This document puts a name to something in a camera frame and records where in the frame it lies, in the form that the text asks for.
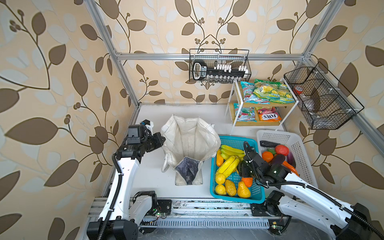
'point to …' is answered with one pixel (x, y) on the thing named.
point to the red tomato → (281, 149)
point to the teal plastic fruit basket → (257, 195)
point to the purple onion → (291, 159)
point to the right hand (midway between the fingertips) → (242, 169)
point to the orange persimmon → (248, 181)
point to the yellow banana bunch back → (226, 151)
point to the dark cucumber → (268, 144)
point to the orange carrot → (290, 167)
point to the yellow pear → (243, 191)
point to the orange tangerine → (267, 156)
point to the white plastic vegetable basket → (293, 141)
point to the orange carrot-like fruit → (219, 160)
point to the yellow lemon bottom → (220, 189)
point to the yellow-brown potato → (230, 187)
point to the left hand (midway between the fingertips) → (165, 137)
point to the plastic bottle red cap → (298, 90)
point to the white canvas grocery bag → (187, 143)
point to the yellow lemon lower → (220, 178)
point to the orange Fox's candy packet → (269, 114)
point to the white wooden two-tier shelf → (236, 96)
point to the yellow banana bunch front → (228, 166)
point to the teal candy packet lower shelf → (244, 114)
